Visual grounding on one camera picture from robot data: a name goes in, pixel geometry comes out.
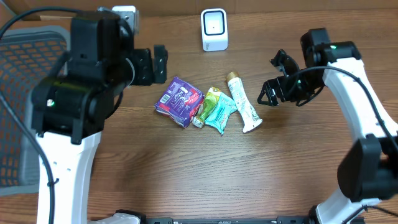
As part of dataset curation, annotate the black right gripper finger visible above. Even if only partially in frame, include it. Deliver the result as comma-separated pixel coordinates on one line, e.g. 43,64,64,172
257,90,279,106
257,80,274,100

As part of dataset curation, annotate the white tube gold cap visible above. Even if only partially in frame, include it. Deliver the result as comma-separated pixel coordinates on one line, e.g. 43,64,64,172
226,72,262,133

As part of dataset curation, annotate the purple pad package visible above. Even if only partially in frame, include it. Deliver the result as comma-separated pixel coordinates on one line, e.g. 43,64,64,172
154,77,204,128

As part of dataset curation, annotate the teal snack packet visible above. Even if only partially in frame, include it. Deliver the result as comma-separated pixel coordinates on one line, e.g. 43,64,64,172
205,93,237,135

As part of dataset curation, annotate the green yellow snack packet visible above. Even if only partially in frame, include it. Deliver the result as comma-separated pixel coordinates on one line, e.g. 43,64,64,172
192,86,221,128

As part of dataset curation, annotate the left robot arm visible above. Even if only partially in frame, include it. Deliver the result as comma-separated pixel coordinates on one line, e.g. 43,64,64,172
31,6,168,223

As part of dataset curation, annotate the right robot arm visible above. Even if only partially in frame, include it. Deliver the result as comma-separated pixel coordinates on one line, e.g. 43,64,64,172
257,28,397,223

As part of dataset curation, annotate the white barcode scanner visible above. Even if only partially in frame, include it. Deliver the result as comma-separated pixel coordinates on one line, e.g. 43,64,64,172
200,8,228,52

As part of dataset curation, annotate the grey plastic basket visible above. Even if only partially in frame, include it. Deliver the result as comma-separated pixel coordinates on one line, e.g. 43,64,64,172
1,26,70,196

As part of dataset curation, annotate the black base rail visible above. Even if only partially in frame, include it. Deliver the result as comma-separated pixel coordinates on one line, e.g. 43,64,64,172
88,214,366,224

